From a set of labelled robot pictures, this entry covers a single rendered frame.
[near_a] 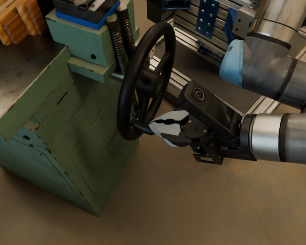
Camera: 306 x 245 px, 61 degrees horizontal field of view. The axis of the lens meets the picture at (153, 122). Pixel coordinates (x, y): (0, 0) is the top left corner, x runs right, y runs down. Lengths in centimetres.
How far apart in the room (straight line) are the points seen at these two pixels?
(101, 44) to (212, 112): 26
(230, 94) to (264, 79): 99
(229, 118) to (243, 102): 99
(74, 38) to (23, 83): 14
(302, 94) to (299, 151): 10
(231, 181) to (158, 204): 39
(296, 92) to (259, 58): 8
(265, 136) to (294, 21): 18
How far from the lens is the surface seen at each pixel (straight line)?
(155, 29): 55
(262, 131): 42
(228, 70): 47
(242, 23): 98
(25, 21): 66
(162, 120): 52
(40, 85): 59
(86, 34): 56
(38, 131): 64
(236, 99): 143
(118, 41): 58
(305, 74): 47
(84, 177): 96
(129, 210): 133
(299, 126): 41
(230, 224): 136
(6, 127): 56
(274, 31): 47
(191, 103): 41
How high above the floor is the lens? 129
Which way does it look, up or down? 57 degrees down
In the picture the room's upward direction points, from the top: straight up
